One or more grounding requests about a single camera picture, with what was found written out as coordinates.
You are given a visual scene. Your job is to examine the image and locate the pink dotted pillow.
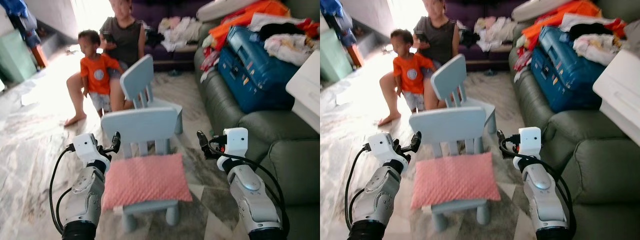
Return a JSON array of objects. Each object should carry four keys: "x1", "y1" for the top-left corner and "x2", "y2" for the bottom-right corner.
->
[
  {"x1": 411, "y1": 152, "x2": 502, "y2": 211},
  {"x1": 101, "y1": 152, "x2": 194, "y2": 212}
]

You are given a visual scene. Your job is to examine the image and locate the dark green leather sofa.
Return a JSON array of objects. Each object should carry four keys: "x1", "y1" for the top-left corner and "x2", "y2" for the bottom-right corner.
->
[
  {"x1": 508, "y1": 0, "x2": 640, "y2": 240},
  {"x1": 194, "y1": 0, "x2": 321, "y2": 240}
]

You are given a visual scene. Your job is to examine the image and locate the purple sofa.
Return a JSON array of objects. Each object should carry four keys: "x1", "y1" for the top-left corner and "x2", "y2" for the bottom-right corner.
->
[
  {"x1": 131, "y1": 0, "x2": 213, "y2": 71},
  {"x1": 444, "y1": 0, "x2": 526, "y2": 71}
]

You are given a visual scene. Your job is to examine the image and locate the light blue kids chair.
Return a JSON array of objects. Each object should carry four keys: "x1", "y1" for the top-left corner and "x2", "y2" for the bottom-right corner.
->
[
  {"x1": 409, "y1": 106, "x2": 493, "y2": 233},
  {"x1": 120, "y1": 54, "x2": 184, "y2": 135},
  {"x1": 431, "y1": 54, "x2": 497, "y2": 135},
  {"x1": 100, "y1": 106, "x2": 183, "y2": 234}
]

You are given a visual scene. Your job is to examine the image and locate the child in orange shirt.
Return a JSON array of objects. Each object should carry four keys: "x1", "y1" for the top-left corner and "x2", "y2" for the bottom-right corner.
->
[
  {"x1": 390, "y1": 29, "x2": 436, "y2": 113},
  {"x1": 78, "y1": 30, "x2": 124, "y2": 119}
]

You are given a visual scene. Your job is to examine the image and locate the blue hard suitcase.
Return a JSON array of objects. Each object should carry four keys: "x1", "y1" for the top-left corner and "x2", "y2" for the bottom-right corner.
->
[
  {"x1": 530, "y1": 26, "x2": 608, "y2": 113},
  {"x1": 217, "y1": 26, "x2": 301, "y2": 114}
]

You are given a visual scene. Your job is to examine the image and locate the woman in grey top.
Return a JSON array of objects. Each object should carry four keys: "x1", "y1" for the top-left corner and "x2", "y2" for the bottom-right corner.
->
[
  {"x1": 64, "y1": 0, "x2": 147, "y2": 128},
  {"x1": 378, "y1": 0, "x2": 460, "y2": 127}
]

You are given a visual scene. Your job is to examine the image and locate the pile of pale clothes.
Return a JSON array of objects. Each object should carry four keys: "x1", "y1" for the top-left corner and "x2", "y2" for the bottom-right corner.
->
[
  {"x1": 472, "y1": 16, "x2": 518, "y2": 53},
  {"x1": 159, "y1": 16, "x2": 205, "y2": 53}
]

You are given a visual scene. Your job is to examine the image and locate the pale green cabinet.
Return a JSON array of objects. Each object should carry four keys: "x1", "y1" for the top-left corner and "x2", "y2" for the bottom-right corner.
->
[
  {"x1": 320, "y1": 29, "x2": 353, "y2": 83},
  {"x1": 0, "y1": 30, "x2": 38, "y2": 84}
]

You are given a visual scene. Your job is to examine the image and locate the orange garment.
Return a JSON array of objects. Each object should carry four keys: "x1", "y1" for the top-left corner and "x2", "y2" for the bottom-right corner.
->
[
  {"x1": 521, "y1": 0, "x2": 601, "y2": 51},
  {"x1": 209, "y1": 0, "x2": 291, "y2": 51}
]

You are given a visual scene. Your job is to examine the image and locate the white patterned garment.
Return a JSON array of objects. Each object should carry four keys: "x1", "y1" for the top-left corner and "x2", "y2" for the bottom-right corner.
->
[
  {"x1": 572, "y1": 33, "x2": 618, "y2": 67},
  {"x1": 263, "y1": 33, "x2": 315, "y2": 67}
]

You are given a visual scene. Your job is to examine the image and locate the long white cushion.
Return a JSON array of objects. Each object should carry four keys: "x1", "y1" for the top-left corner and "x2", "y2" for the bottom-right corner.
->
[
  {"x1": 511, "y1": 0, "x2": 571, "y2": 23},
  {"x1": 196, "y1": 0, "x2": 261, "y2": 23}
]

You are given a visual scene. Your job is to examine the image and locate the black garment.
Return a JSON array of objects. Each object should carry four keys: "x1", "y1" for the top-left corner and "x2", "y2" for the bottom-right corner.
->
[
  {"x1": 569, "y1": 22, "x2": 613, "y2": 41},
  {"x1": 259, "y1": 22, "x2": 307, "y2": 42}
]

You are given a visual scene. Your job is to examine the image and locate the blue hanging clothes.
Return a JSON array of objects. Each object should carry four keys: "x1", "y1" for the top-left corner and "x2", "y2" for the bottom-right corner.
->
[
  {"x1": 320, "y1": 0, "x2": 353, "y2": 46},
  {"x1": 0, "y1": 0, "x2": 38, "y2": 48}
]

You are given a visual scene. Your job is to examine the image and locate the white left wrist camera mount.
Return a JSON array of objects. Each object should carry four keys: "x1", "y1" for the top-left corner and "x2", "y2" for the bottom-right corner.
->
[
  {"x1": 72, "y1": 133, "x2": 112, "y2": 167},
  {"x1": 366, "y1": 132, "x2": 407, "y2": 168}
]

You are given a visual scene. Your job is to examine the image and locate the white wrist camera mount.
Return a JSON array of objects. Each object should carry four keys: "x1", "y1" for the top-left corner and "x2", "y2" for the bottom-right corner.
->
[
  {"x1": 72, "y1": 133, "x2": 112, "y2": 167},
  {"x1": 366, "y1": 132, "x2": 407, "y2": 168},
  {"x1": 518, "y1": 127, "x2": 543, "y2": 171},
  {"x1": 216, "y1": 127, "x2": 249, "y2": 172}
]

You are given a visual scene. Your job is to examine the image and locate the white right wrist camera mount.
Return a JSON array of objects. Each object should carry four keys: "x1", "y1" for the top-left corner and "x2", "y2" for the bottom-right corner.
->
[
  {"x1": 518, "y1": 127, "x2": 543, "y2": 171},
  {"x1": 216, "y1": 127, "x2": 249, "y2": 172}
]

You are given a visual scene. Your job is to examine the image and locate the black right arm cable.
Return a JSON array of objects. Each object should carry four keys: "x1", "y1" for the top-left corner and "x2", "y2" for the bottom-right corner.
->
[
  {"x1": 520, "y1": 152, "x2": 577, "y2": 236},
  {"x1": 220, "y1": 152, "x2": 287, "y2": 236}
]

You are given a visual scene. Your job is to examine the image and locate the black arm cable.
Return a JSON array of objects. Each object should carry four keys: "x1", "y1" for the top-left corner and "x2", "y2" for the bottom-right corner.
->
[
  {"x1": 220, "y1": 152, "x2": 287, "y2": 236},
  {"x1": 520, "y1": 152, "x2": 577, "y2": 236},
  {"x1": 342, "y1": 145, "x2": 371, "y2": 234},
  {"x1": 48, "y1": 144, "x2": 76, "y2": 234}
]

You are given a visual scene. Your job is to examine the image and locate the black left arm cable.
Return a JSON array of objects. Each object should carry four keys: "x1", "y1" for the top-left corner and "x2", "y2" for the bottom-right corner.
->
[
  {"x1": 48, "y1": 144, "x2": 76, "y2": 234},
  {"x1": 342, "y1": 145, "x2": 371, "y2": 234}
]

